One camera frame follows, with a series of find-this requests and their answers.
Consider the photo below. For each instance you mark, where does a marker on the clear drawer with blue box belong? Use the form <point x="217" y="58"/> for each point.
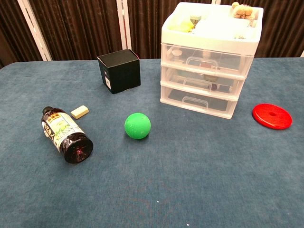
<point x="174" y="79"/>

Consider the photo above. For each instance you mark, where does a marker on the beige round lid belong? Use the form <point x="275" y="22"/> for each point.
<point x="174" y="51"/>

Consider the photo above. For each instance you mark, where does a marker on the green ball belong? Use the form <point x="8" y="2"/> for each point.
<point x="137" y="126"/>

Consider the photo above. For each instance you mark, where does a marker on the black cardboard box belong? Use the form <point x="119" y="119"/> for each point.
<point x="123" y="73"/>

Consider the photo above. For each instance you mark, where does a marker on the blue tablecloth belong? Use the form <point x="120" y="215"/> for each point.
<point x="166" y="171"/>

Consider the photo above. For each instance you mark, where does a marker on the beige eraser block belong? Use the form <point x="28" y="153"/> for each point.
<point x="80" y="112"/>

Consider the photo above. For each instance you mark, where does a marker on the dark sauce bottle green label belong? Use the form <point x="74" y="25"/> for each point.
<point x="66" y="133"/>

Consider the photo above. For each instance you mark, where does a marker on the yellow toy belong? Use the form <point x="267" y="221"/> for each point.
<point x="181" y="25"/>

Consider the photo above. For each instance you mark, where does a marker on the red disc with hole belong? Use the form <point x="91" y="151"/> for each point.
<point x="266" y="118"/>

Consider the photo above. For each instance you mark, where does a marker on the dark brown curtain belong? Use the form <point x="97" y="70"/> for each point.
<point x="78" y="26"/>

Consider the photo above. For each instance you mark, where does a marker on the beige plush toy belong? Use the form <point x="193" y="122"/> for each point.
<point x="242" y="12"/>

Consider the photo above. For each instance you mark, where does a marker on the white upright frame pole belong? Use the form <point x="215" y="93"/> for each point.
<point x="124" y="26"/>

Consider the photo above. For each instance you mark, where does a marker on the white plastic drawer unit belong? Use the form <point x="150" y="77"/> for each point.
<point x="209" y="38"/>

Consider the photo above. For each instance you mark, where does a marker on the white slanted frame pole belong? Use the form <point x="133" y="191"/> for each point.
<point x="35" y="31"/>

